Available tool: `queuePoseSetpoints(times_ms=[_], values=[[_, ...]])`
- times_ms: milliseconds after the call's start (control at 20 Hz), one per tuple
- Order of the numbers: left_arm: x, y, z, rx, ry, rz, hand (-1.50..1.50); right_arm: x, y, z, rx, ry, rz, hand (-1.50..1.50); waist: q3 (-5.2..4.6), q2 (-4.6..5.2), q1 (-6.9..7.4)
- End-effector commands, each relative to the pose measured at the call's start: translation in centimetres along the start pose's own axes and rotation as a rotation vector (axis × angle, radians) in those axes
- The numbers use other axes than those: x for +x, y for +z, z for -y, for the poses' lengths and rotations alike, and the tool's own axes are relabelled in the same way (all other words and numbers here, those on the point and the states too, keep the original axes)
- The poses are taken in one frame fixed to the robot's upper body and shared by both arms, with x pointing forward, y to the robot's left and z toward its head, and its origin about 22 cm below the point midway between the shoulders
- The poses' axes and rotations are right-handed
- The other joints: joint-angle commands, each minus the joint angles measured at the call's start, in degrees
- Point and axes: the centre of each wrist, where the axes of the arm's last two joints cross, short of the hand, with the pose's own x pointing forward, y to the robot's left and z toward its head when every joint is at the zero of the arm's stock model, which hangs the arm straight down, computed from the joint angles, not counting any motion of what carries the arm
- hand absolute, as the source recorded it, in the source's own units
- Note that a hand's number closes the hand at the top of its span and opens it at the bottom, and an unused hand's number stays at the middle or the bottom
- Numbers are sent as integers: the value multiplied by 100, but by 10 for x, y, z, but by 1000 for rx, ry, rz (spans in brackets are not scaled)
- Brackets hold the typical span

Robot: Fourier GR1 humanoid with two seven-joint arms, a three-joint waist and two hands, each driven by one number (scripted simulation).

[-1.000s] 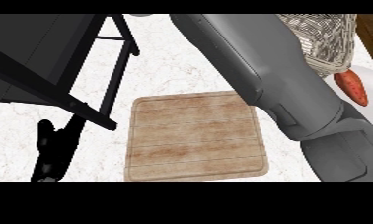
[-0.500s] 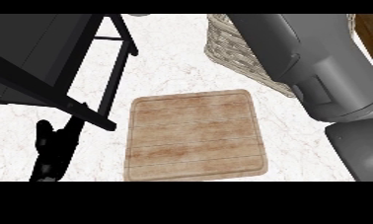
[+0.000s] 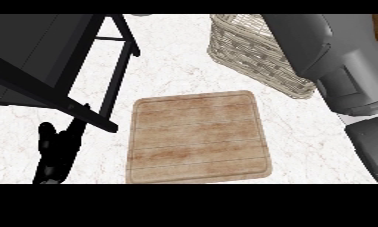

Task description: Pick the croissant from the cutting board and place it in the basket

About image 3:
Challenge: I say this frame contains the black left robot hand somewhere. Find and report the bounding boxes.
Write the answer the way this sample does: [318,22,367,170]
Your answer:
[31,103,92,185]

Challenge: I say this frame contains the wooden cutting board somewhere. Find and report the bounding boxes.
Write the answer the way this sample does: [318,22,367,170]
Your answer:
[124,89,275,185]

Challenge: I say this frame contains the wicker basket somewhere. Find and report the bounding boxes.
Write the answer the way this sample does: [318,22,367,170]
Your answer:
[206,13,318,100]

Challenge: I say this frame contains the dark grey appliance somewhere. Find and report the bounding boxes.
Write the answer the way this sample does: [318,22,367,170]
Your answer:
[0,13,96,109]

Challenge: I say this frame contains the brown wooden cabinet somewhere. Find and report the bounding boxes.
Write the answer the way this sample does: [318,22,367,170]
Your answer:
[371,13,378,43]

